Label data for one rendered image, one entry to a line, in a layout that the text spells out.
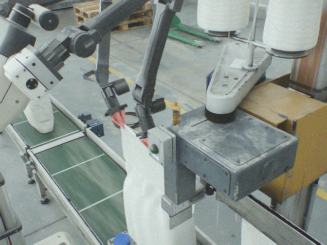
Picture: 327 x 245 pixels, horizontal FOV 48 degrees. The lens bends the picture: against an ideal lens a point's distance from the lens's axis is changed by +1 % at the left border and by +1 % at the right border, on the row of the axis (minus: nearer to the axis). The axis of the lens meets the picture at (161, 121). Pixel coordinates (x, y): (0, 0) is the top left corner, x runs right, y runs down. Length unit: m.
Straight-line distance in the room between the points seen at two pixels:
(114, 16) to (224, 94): 0.44
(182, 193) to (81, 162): 1.52
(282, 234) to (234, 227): 1.49
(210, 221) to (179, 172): 1.56
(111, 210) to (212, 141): 1.30
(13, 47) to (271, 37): 0.78
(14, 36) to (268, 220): 0.95
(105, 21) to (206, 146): 0.53
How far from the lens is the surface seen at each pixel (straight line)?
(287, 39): 1.02
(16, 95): 1.30
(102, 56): 1.67
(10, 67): 1.14
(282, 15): 1.01
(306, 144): 1.21
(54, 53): 1.13
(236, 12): 1.17
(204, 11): 1.18
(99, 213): 2.16
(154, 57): 1.35
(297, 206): 1.55
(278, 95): 1.24
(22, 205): 2.95
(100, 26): 1.19
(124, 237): 1.37
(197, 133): 0.99
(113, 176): 2.40
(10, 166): 3.39
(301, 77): 1.28
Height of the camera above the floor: 1.86
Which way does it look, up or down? 30 degrees down
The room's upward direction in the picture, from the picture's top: 2 degrees counter-clockwise
